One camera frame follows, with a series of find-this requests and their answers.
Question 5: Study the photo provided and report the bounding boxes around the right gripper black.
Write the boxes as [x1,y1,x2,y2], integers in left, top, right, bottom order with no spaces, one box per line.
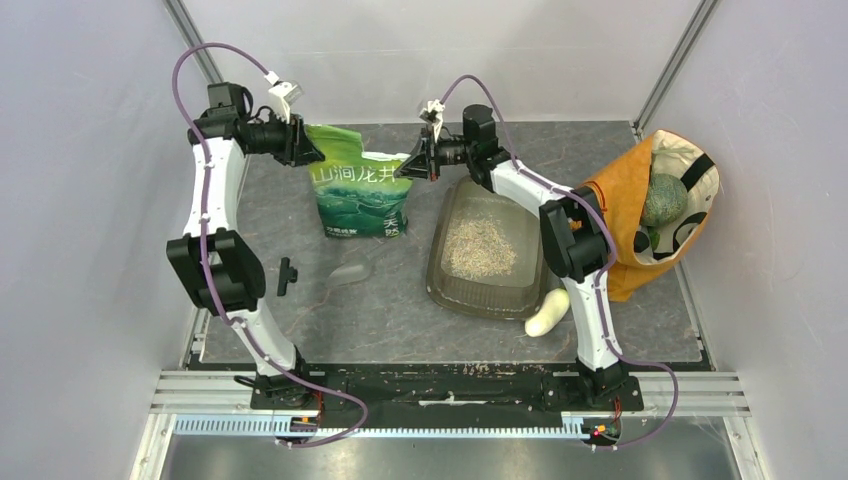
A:
[395,124,475,182]

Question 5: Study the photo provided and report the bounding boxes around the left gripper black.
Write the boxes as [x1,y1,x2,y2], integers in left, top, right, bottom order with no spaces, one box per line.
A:
[245,108,325,169]

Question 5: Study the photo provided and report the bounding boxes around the green litter bag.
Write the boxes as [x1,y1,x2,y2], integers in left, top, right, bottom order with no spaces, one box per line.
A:
[306,125,412,239]

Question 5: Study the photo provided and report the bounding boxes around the clear plastic scoop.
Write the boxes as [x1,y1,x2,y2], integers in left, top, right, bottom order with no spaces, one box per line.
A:
[325,242,400,289]

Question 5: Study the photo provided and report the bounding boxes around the black bag clip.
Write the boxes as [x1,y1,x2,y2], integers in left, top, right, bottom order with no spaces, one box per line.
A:
[276,257,299,297]

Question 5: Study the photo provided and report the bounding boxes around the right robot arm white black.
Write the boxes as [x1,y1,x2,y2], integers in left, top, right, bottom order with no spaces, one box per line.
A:
[394,100,629,409]

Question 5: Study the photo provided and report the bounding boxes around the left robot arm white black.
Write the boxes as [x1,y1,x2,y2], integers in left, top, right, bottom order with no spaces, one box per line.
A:
[166,81,325,409]

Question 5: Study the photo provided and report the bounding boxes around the poured litter granules pile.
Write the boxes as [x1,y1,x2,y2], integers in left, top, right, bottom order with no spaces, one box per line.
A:
[442,216,517,281]

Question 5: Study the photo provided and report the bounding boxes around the grey plastic litter box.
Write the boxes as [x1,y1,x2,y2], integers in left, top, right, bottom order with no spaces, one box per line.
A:
[425,176,548,320]

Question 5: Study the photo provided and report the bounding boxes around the white radish toy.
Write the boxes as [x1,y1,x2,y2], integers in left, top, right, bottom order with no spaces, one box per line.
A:
[524,288,571,338]

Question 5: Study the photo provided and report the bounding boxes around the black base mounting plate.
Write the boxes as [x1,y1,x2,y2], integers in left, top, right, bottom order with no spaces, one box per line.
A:
[234,363,645,429]

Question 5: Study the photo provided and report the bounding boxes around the orange tote bag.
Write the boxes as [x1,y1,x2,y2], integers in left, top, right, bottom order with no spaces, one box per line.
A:
[584,130,721,302]

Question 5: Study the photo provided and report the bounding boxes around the green melon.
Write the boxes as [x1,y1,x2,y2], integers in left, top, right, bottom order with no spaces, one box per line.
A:
[640,173,688,228]

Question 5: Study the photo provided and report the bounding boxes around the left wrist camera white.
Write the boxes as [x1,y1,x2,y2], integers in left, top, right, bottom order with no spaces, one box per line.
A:
[264,71,303,123]

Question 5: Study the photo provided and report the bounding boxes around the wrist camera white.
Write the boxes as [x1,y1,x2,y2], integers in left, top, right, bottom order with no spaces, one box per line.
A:
[418,99,445,139]
[264,71,303,123]

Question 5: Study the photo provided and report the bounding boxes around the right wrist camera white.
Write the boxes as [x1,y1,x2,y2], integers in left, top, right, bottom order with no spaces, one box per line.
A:
[418,99,445,139]

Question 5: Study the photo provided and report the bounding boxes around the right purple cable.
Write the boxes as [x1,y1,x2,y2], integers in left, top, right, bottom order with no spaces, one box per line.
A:
[440,74,680,452]

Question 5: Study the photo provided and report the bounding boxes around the aluminium frame rail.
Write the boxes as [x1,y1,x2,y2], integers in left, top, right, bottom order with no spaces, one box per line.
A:
[149,371,750,417]

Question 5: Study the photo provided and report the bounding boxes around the grey cable duct strip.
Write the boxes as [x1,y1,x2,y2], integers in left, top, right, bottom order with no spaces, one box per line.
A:
[173,415,588,440]

